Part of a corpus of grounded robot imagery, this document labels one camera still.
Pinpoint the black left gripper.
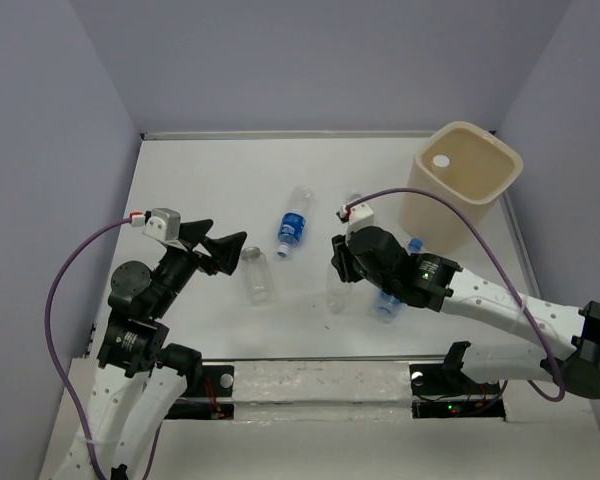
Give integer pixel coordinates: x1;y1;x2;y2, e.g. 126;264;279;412
150;218;248;316

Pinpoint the clear bottle blue-white cap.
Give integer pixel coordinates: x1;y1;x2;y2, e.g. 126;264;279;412
326;264;356;315

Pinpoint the clear jar metal lid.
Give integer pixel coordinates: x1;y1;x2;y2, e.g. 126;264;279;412
239;247;273;305

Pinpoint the blue label bottle white cap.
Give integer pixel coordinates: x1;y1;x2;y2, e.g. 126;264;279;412
276;185;314;258

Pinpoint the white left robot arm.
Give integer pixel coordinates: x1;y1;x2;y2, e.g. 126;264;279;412
44;209;247;479

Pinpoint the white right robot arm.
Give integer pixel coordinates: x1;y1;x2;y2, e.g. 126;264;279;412
331;226;600;400

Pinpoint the beige plastic bin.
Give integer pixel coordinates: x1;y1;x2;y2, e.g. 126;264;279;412
399;121;523;254

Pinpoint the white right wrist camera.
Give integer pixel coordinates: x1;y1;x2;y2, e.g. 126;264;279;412
336;201;375;239

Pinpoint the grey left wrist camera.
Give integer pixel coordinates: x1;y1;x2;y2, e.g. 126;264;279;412
142;208;181;244

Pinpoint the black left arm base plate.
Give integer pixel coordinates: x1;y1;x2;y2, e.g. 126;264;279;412
166;363;235;421

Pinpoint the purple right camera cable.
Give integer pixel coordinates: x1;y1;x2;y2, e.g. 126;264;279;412
342;187;566;404

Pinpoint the purple camera cable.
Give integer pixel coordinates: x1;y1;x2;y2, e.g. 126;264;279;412
44;213;157;480
342;187;566;404

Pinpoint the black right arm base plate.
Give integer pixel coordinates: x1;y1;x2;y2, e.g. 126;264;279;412
409;363;506;420

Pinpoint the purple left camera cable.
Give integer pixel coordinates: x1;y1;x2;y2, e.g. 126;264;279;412
44;213;157;480

